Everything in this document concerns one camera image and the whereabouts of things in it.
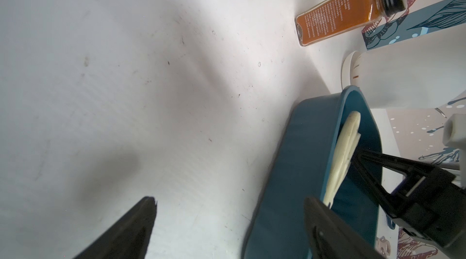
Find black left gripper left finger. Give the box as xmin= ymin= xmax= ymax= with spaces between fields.
xmin=76 ymin=197 xmax=157 ymax=259

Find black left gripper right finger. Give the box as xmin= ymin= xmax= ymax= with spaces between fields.
xmin=304 ymin=197 xmax=382 ymax=259

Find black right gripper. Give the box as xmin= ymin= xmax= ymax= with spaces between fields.
xmin=351 ymin=149 xmax=466 ymax=259

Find teal storage box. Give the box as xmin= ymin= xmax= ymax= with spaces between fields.
xmin=242 ymin=86 xmax=382 ymax=259

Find cream handled scissors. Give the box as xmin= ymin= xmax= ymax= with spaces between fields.
xmin=323 ymin=111 xmax=361 ymax=208

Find white utensil holder cup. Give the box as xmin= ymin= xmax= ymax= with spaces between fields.
xmin=341 ymin=25 xmax=466 ymax=109

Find orange spice jar black lid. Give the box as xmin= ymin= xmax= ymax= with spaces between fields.
xmin=295 ymin=0 xmax=407 ymax=47

